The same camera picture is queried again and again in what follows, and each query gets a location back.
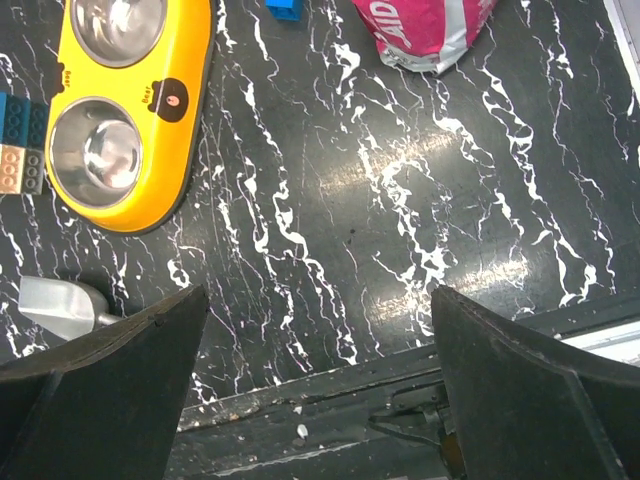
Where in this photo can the yellow double pet bowl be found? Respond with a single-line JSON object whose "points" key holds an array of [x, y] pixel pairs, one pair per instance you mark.
{"points": [[125, 111]]}

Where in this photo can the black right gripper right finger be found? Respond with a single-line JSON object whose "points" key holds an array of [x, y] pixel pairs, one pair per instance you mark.
{"points": [[527, 406]]}

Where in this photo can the pink white pet food bag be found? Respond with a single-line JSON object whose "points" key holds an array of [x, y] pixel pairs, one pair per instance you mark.
{"points": [[424, 36]]}

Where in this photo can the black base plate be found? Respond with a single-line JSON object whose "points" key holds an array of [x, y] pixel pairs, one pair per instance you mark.
{"points": [[386, 418]]}

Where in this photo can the silver metal scoop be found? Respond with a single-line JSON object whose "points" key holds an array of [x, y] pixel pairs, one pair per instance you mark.
{"points": [[66, 309]]}

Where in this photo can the aluminium frame rail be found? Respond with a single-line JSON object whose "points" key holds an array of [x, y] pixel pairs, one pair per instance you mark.
{"points": [[624, 16]]}

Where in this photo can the blue toy brick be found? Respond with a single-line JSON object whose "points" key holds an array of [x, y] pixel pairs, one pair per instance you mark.
{"points": [[287, 10]]}

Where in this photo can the blue beige brick stack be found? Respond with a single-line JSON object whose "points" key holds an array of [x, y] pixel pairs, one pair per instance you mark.
{"points": [[23, 134]]}

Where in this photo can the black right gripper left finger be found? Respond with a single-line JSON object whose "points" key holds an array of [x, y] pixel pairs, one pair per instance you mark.
{"points": [[105, 405]]}

